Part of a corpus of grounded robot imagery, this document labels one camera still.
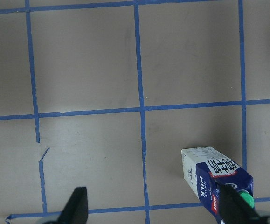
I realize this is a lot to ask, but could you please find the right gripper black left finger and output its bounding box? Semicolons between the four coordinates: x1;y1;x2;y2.
57;187;89;224

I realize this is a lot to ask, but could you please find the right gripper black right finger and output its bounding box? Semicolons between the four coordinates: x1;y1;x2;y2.
219;185;260;224

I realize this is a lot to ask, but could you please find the blue white milk carton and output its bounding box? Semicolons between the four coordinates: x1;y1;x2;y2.
181;146;255;224

